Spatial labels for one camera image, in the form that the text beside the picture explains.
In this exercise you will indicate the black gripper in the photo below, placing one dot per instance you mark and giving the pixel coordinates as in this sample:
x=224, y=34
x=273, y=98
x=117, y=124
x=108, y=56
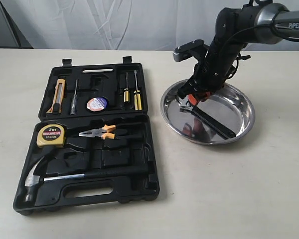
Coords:
x=202, y=84

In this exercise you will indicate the black adjustable wrench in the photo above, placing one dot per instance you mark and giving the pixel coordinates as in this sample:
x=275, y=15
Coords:
x=218, y=127

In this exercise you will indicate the black plastic tool case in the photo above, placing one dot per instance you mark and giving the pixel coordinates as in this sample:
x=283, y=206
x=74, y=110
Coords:
x=93, y=143

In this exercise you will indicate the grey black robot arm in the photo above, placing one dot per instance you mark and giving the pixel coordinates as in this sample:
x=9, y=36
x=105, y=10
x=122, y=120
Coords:
x=259, y=21

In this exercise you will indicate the round steel tray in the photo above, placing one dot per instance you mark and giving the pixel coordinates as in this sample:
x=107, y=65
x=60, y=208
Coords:
x=224, y=118

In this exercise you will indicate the large yellow screwdriver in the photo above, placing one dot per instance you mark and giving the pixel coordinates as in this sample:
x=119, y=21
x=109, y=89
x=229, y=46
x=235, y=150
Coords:
x=137, y=94

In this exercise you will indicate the small yellow screwdriver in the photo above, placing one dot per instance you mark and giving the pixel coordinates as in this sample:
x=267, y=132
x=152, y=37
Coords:
x=126, y=98

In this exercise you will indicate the electrical tape roll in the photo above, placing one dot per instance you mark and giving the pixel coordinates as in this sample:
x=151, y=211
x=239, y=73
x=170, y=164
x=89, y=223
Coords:
x=97, y=104

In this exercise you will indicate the clear test screwdriver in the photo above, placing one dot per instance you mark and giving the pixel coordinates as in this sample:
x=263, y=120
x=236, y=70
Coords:
x=74, y=99

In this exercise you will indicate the yellow utility knife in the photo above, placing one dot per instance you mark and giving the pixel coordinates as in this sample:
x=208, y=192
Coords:
x=58, y=97

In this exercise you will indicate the yellow tape measure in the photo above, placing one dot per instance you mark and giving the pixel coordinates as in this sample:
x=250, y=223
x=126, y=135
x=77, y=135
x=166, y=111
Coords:
x=52, y=134

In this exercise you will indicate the steel claw hammer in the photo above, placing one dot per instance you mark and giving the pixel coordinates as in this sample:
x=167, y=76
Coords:
x=32, y=180

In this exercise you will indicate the white backdrop cloth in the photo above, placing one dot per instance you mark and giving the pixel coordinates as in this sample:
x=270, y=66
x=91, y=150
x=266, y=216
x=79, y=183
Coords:
x=108, y=24

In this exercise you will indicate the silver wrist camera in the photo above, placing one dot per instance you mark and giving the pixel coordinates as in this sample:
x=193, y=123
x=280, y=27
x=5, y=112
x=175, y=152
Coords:
x=197, y=49

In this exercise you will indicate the orange handled pliers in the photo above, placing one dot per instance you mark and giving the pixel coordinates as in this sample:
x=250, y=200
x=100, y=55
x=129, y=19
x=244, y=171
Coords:
x=109, y=132

